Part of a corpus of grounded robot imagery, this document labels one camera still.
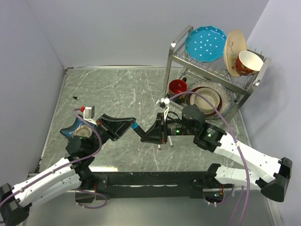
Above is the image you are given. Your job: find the black blue highlighter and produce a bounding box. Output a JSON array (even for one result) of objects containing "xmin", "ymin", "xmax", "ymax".
[{"xmin": 135, "ymin": 127, "xmax": 146, "ymax": 138}]

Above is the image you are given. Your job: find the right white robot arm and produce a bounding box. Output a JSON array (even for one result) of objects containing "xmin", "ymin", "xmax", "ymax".
[{"xmin": 141, "ymin": 105, "xmax": 293, "ymax": 202}]

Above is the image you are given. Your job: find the purple cable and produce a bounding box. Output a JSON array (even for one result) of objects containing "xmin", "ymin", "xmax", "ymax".
[
  {"xmin": 168, "ymin": 92, "xmax": 251, "ymax": 226},
  {"xmin": 0, "ymin": 108, "xmax": 109, "ymax": 210}
]

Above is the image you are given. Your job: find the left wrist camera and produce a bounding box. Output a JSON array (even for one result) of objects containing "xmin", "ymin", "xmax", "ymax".
[{"xmin": 80, "ymin": 106, "xmax": 95, "ymax": 120}]

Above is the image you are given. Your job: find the steel dish rack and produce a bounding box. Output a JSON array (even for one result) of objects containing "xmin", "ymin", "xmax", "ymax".
[{"xmin": 162, "ymin": 25, "xmax": 271, "ymax": 121}]

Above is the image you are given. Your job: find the blue pen cap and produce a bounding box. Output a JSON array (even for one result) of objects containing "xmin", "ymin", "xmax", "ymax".
[{"xmin": 132, "ymin": 123, "xmax": 140, "ymax": 130}]

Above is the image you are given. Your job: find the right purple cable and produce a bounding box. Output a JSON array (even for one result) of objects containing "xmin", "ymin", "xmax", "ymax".
[{"xmin": 168, "ymin": 92, "xmax": 251, "ymax": 226}]

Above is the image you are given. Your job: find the red floral bowl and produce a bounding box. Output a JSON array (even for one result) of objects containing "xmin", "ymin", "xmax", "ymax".
[{"xmin": 235, "ymin": 50, "xmax": 264, "ymax": 76}]

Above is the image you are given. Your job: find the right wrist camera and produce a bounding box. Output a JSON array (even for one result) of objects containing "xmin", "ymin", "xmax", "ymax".
[{"xmin": 156, "ymin": 97, "xmax": 170, "ymax": 121}]

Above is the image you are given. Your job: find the black base bar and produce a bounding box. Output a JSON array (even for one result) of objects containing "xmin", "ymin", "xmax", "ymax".
[{"xmin": 63, "ymin": 171, "xmax": 236, "ymax": 201}]

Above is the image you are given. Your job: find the cream floral plate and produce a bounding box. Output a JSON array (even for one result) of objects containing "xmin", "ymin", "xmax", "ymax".
[{"xmin": 223, "ymin": 29, "xmax": 247, "ymax": 77}]

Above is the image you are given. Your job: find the beige bowl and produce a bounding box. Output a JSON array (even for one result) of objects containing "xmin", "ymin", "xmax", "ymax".
[{"xmin": 193, "ymin": 87, "xmax": 221, "ymax": 114}]

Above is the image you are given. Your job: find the glass patterned plate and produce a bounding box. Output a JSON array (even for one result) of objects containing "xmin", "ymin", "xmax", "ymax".
[{"xmin": 188, "ymin": 80, "xmax": 232, "ymax": 117}]

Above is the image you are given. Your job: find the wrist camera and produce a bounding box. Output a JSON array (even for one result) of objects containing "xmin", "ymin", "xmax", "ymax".
[
  {"xmin": 156, "ymin": 97, "xmax": 170, "ymax": 121},
  {"xmin": 80, "ymin": 106, "xmax": 95, "ymax": 120}
]

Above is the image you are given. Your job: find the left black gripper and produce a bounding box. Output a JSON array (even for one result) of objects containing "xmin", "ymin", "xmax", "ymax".
[{"xmin": 88, "ymin": 114, "xmax": 138, "ymax": 155}]

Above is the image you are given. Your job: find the red black mug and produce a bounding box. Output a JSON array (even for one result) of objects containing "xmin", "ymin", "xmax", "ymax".
[{"xmin": 168, "ymin": 77, "xmax": 188, "ymax": 104}]

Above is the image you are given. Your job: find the blue star dish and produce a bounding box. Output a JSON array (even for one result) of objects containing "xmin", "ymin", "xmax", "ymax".
[{"xmin": 60, "ymin": 118, "xmax": 93, "ymax": 138}]

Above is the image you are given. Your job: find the blue polka dot plate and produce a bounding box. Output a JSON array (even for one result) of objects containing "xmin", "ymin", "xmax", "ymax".
[{"xmin": 185, "ymin": 25, "xmax": 227, "ymax": 63}]

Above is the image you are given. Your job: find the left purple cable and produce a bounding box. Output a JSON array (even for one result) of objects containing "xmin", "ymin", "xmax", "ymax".
[{"xmin": 0, "ymin": 108, "xmax": 109, "ymax": 210}]

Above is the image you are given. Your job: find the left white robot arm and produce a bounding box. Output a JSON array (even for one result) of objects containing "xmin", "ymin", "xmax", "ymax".
[{"xmin": 0, "ymin": 114, "xmax": 136, "ymax": 226}]

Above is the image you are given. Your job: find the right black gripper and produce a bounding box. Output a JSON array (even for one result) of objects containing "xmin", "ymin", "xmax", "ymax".
[{"xmin": 140, "ymin": 111, "xmax": 197, "ymax": 143}]

